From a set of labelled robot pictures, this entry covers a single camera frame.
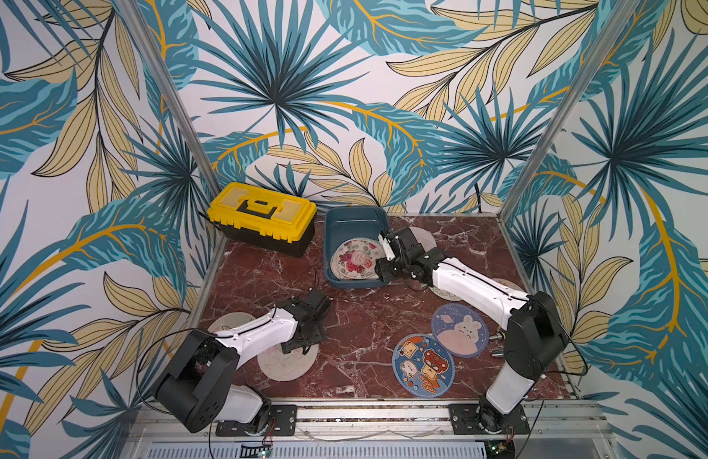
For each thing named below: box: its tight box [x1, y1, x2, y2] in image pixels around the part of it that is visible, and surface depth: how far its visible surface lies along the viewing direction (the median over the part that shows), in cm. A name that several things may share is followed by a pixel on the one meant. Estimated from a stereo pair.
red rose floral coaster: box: [330, 238, 386, 280], surface depth 106 cm
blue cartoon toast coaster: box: [391, 332, 456, 399], surface depth 85 cm
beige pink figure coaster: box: [257, 343, 320, 382], surface depth 84 cm
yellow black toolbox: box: [206, 181, 318, 259], surface depth 100 cm
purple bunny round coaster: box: [430, 302, 490, 359], surface depth 91 cm
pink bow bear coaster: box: [490, 277, 525, 292], surface depth 103 cm
